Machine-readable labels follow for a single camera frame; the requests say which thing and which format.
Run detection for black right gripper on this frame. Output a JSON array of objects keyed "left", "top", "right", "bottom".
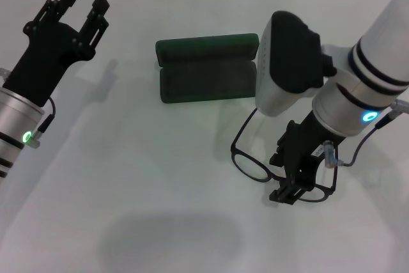
[{"left": 268, "top": 112, "right": 348, "bottom": 206}]

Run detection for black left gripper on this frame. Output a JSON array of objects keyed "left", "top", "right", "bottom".
[{"left": 2, "top": 0, "right": 111, "bottom": 107}]

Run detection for black frame glasses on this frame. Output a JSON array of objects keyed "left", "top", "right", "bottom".
[{"left": 230, "top": 108, "right": 338, "bottom": 203}]

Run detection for green glasses case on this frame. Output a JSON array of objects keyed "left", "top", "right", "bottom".
[{"left": 155, "top": 32, "right": 260, "bottom": 104}]

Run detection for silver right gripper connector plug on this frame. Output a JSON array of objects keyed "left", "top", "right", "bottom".
[{"left": 322, "top": 140, "right": 340, "bottom": 169}]

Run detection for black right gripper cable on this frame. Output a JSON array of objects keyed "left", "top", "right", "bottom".
[{"left": 337, "top": 99, "right": 409, "bottom": 168}]

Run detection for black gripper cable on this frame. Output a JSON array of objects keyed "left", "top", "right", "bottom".
[
  {"left": 25, "top": 95, "right": 58, "bottom": 148},
  {"left": 337, "top": 99, "right": 409, "bottom": 168}
]

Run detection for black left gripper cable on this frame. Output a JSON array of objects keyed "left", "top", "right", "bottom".
[{"left": 25, "top": 95, "right": 58, "bottom": 148}]

